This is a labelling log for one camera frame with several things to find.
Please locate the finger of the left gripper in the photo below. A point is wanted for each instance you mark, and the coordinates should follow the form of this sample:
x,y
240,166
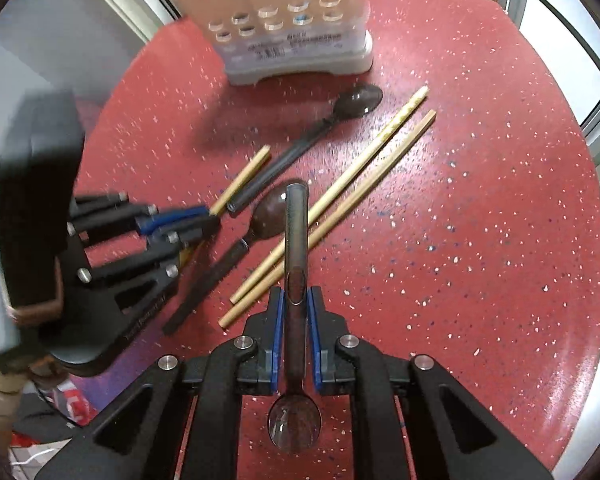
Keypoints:
x,y
156,253
130,204

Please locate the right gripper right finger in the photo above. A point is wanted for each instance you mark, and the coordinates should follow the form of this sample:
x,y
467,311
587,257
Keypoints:
x,y
410,418

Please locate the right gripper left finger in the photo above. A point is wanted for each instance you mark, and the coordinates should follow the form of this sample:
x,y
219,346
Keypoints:
x,y
180,419

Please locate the bamboo chopstick long diagonal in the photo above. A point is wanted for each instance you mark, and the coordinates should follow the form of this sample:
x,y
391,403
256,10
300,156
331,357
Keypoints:
x,y
218,208

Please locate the dark spoon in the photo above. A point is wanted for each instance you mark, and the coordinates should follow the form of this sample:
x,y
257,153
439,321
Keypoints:
x,y
294,421
354,103

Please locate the patterned chopstick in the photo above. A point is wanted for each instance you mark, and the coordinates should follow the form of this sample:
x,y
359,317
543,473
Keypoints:
x,y
336,189

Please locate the black handled spoon bowl up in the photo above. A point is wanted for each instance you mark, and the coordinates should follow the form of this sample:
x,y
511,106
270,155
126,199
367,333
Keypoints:
x,y
268,220

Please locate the operator hand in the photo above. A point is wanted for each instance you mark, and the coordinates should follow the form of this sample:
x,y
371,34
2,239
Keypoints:
x,y
11,386

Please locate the beige utensil holder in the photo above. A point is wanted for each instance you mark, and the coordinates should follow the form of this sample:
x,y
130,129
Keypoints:
x,y
258,39

